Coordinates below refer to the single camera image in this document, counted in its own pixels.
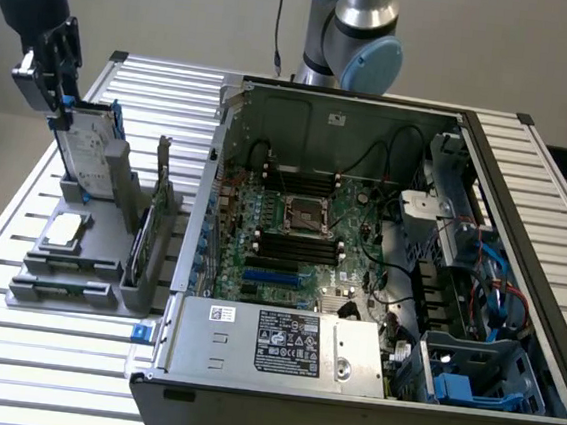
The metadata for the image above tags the silver disk with blue rails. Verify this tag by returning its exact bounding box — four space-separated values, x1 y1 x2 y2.
43 96 127 205

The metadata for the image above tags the silver disk bay cage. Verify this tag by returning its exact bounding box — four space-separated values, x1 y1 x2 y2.
392 127 506 274

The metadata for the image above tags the grey disk bay with blue carrier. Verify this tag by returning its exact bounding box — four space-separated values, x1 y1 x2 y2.
413 327 556 416

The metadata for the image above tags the grey parts rack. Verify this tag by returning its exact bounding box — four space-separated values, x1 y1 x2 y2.
4 130 196 323

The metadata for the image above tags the silver CPU chip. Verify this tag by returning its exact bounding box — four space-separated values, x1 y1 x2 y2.
42 209 94 254

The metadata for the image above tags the green graphics card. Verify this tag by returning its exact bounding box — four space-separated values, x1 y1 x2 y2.
124 131 182 291

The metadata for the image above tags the green RAM stick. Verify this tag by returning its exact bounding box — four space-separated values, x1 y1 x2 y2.
12 275 113 303
26 256 120 280

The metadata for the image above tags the black RAM slot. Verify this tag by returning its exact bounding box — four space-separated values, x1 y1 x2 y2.
254 241 342 258
262 167 340 183
263 161 340 177
255 227 341 245
255 235 342 251
252 248 343 265
261 173 341 189
260 179 341 197

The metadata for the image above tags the blue case latch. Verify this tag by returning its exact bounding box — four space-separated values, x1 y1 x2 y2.
128 322 154 345

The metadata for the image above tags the CPU socket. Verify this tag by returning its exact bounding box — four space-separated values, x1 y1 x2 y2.
279 190 340 240

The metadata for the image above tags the black expansion slot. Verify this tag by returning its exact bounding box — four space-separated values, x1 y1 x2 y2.
244 255 301 275

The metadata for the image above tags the blue expansion slot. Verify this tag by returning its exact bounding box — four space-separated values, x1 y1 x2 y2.
241 268 300 287

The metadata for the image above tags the silver power supply box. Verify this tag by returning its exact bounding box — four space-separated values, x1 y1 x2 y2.
160 293 396 400

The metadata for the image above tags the green motherboard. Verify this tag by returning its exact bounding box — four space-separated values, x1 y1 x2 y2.
199 161 421 359

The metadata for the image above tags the silver chipset heat sink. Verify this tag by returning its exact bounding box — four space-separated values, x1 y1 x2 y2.
314 295 362 322

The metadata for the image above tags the black open PC case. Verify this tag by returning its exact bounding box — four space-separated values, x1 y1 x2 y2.
123 66 567 425

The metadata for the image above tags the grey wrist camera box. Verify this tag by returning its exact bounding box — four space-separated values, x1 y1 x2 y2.
7 47 63 115

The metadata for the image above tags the black hanging cable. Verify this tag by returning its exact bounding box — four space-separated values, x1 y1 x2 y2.
268 0 291 77

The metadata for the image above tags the short black wire loop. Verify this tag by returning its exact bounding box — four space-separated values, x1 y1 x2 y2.
246 137 277 173

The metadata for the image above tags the long black wire loop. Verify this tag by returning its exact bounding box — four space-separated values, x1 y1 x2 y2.
340 118 429 188

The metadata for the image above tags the black wire over motherboard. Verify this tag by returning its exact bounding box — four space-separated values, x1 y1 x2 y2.
368 258 433 311

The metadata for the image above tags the blue disk wire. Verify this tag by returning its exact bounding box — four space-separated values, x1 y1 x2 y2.
469 239 519 349

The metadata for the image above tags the red disk wire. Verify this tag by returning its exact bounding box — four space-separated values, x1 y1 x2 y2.
501 282 533 324

